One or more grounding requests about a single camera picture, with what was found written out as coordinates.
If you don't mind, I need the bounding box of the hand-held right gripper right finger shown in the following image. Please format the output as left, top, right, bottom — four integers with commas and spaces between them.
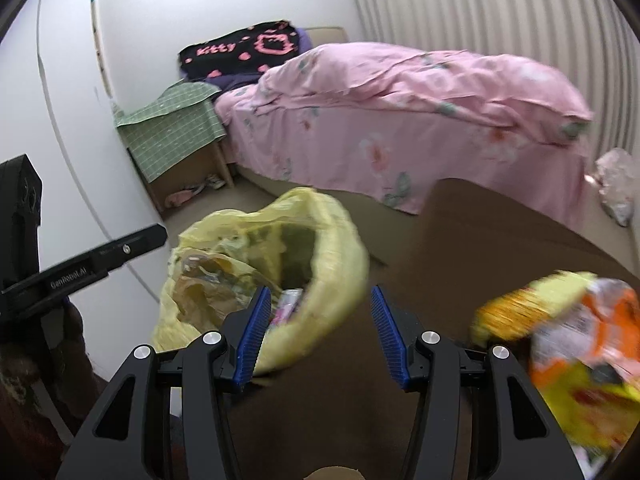
370, 284, 586, 480

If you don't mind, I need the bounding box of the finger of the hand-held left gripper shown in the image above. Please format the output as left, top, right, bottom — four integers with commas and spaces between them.
94, 224, 168, 275

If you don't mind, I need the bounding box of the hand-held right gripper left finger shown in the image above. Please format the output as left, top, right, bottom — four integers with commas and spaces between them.
55, 286, 273, 480

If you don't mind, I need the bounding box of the yellow plastic bag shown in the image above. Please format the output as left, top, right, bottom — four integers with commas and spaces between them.
150, 187, 371, 376

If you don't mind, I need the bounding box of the orange snack packet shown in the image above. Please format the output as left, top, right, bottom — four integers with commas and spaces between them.
530, 277, 640, 391

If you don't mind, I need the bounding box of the pink candy wrapper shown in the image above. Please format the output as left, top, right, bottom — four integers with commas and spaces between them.
270, 289, 305, 331

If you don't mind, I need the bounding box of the pink slipper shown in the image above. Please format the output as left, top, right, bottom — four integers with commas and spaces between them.
165, 184, 207, 209

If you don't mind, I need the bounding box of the yellow and red snack packet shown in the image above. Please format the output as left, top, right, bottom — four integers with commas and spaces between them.
472, 271, 601, 351

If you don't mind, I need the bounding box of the green checkered nightstand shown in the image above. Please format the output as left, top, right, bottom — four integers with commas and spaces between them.
112, 81, 227, 186

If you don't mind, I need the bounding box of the pink floral bedsheet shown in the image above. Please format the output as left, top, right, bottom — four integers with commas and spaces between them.
215, 85, 592, 232

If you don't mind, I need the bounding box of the black Hello Kitty pillow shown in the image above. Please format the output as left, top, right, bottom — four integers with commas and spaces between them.
179, 20, 301, 81

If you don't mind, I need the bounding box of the clear crumpled plastic bag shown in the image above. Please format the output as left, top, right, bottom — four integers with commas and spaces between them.
590, 147, 640, 228

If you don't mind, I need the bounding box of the white pleated curtain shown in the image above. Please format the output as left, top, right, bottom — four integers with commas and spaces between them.
345, 0, 640, 171

